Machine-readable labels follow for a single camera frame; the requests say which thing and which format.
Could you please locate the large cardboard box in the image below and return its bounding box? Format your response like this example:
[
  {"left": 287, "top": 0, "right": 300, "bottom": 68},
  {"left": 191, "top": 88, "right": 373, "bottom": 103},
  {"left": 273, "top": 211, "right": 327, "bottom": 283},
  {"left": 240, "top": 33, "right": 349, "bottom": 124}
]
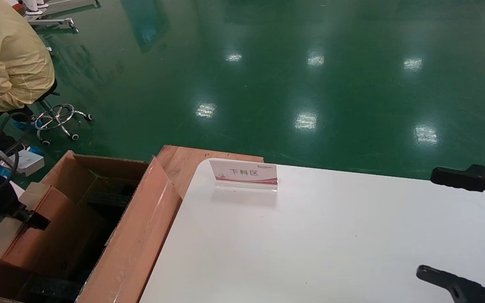
[{"left": 0, "top": 149, "right": 185, "bottom": 303}]

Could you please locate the brown wooden board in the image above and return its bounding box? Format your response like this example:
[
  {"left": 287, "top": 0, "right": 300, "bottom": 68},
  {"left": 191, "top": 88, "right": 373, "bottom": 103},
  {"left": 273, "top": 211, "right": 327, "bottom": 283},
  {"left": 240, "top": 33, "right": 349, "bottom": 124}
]
[{"left": 156, "top": 145, "right": 265, "bottom": 201}]

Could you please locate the small cardboard box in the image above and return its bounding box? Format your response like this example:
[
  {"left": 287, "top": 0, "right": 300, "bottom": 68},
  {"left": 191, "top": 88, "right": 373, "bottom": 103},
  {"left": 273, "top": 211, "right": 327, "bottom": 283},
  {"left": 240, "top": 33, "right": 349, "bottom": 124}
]
[{"left": 0, "top": 181, "right": 109, "bottom": 275}]

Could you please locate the white metal stand frame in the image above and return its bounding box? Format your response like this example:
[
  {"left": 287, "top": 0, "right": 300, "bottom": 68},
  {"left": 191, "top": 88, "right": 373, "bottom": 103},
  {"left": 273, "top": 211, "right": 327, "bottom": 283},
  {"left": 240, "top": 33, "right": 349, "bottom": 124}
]
[{"left": 9, "top": 0, "right": 102, "bottom": 32}]

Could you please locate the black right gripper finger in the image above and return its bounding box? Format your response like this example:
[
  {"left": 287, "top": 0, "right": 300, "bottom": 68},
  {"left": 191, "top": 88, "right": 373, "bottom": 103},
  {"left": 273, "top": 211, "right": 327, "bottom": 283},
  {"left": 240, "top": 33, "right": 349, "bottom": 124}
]
[
  {"left": 416, "top": 265, "right": 485, "bottom": 303},
  {"left": 430, "top": 164, "right": 485, "bottom": 210}
]

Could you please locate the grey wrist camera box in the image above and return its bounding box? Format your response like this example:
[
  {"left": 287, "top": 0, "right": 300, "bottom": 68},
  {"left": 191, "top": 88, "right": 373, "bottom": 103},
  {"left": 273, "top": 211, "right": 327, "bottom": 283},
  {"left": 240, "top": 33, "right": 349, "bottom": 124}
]
[{"left": 0, "top": 149, "right": 45, "bottom": 178}]

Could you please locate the acrylic sign with red print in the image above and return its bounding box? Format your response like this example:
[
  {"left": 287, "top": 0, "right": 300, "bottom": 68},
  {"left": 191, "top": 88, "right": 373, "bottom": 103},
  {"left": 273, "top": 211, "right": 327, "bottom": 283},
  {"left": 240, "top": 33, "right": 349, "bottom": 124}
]
[{"left": 209, "top": 158, "right": 279, "bottom": 194}]

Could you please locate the person in yellow coat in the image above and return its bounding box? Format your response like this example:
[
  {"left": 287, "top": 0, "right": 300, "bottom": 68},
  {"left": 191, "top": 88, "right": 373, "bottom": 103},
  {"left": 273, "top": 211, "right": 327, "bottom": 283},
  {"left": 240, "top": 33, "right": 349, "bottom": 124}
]
[{"left": 0, "top": 0, "right": 57, "bottom": 149}]

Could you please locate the chrome stool base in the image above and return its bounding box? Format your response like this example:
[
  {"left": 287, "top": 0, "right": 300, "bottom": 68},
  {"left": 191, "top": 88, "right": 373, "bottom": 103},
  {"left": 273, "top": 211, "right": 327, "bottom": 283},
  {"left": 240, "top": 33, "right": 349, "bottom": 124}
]
[{"left": 34, "top": 90, "right": 93, "bottom": 146}]

